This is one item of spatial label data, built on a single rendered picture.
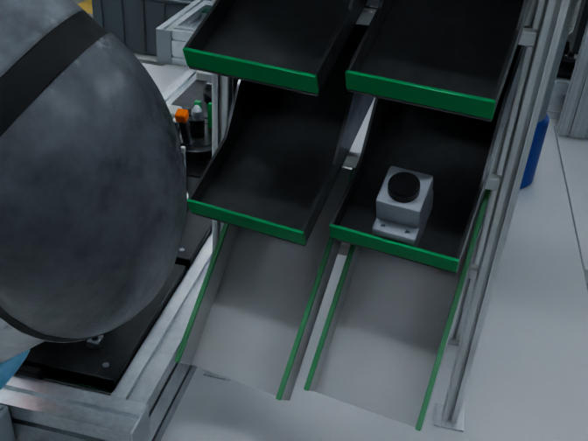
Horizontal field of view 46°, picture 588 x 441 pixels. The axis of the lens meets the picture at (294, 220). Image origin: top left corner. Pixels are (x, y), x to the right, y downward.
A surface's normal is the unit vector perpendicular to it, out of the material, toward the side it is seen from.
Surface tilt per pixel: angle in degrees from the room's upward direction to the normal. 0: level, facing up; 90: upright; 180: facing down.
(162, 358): 0
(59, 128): 62
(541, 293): 0
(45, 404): 0
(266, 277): 45
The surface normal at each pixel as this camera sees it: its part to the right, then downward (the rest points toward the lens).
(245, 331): -0.23, -0.26
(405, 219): -0.38, 0.79
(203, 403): 0.06, -0.84
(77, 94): 0.57, -0.23
